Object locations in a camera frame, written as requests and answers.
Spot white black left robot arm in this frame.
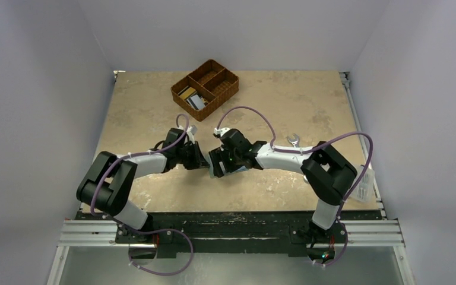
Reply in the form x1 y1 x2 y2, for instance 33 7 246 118
76 126 209 243

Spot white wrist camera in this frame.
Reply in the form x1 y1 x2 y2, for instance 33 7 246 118
213 127 231 138
185 125 198 144

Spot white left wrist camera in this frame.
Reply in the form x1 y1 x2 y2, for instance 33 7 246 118
185 125 198 144

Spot brown woven divided basket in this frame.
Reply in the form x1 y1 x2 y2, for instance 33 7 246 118
170 59 240 122

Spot silver wrench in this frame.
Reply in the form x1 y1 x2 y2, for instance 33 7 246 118
287 134 300 148

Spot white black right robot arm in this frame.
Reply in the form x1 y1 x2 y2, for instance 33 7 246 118
209 128 358 242

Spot clear plastic box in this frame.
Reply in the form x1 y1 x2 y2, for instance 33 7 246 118
349 169 375 204

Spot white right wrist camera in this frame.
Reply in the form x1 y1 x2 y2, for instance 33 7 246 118
213 127 231 138

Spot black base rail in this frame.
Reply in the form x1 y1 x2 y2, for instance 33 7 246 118
75 210 382 261

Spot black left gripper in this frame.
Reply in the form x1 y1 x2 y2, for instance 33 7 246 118
176 141 209 170

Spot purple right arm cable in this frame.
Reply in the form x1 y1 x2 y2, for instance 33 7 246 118
214 106 373 268

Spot gold white card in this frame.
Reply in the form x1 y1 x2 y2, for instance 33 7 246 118
178 86 197 100

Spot aluminium frame rail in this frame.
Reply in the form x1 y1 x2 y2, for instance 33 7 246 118
46 219 121 285

